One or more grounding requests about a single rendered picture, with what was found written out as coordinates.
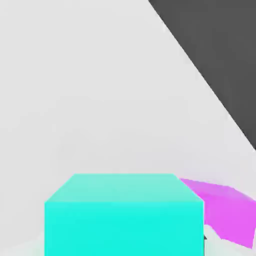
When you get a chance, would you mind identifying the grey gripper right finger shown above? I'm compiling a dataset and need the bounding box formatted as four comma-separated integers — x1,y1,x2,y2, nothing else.
203,224,256,256

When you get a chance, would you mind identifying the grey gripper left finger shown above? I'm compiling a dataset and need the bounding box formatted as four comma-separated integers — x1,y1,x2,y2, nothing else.
12,234,45,256

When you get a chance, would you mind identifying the small cyan cube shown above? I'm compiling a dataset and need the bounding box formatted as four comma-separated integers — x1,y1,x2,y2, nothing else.
44,173,205,256

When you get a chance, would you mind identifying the small magenta cube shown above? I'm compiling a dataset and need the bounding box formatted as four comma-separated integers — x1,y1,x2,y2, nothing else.
178,177,256,250

